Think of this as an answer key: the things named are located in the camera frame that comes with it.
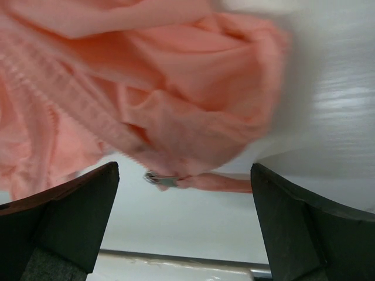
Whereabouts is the glossy white tape sheet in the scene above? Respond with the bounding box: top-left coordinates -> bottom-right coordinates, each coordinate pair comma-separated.
87,249 -> 272,280

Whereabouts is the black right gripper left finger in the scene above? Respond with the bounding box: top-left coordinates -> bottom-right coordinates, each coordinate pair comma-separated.
1,162 -> 120,280

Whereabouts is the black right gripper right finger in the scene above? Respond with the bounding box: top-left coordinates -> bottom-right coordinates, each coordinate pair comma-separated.
251,164 -> 374,280

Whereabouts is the pink zip jacket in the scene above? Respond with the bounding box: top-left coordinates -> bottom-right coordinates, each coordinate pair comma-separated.
1,1 -> 290,200

